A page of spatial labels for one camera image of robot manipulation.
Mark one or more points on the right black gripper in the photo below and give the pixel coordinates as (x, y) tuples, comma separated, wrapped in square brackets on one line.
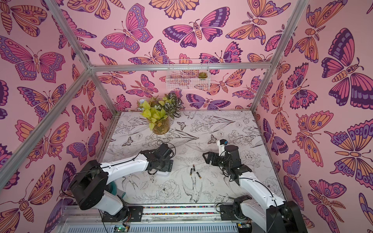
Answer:
[(217, 158)]

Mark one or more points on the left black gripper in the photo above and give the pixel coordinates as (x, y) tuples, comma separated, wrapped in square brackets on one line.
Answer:
[(169, 166)]

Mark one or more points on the white digital alarm clock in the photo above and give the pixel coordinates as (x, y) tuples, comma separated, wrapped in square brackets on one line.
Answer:
[(163, 174)]

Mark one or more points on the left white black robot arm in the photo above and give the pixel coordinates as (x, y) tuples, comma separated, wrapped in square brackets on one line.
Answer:
[(91, 186)]

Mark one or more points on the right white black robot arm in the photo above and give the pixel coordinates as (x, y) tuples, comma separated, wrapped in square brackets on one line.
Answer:
[(270, 212)]

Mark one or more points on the green plant in glass vase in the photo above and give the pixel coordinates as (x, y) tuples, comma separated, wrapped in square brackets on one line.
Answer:
[(155, 113)]

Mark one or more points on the dark patterned leaf plant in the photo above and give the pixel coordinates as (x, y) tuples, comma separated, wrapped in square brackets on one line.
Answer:
[(172, 105)]

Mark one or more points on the small succulent in basket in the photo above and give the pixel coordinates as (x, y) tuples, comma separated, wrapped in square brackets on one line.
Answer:
[(202, 75)]

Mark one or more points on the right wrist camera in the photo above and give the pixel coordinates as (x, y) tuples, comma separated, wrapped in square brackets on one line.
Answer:
[(221, 146)]

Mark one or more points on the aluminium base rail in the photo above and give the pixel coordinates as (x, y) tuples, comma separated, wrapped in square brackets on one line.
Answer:
[(159, 218)]

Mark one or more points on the white wire wall basket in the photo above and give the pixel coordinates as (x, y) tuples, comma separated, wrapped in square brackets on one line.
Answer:
[(183, 74)]

